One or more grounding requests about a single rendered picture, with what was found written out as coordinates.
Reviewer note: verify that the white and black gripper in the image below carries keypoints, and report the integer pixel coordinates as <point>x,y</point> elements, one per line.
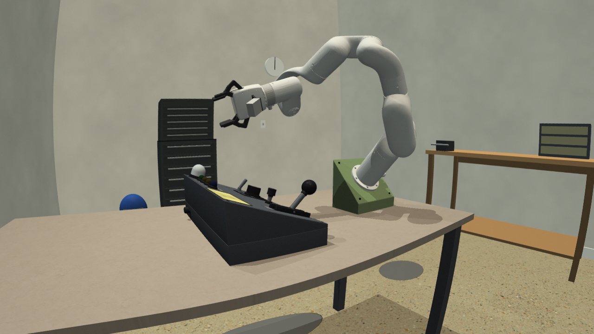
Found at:
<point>239,100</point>

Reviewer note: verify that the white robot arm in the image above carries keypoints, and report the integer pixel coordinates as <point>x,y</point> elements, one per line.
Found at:
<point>399,139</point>

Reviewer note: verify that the dark grey control console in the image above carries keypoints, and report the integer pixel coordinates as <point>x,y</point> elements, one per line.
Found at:
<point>244,227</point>

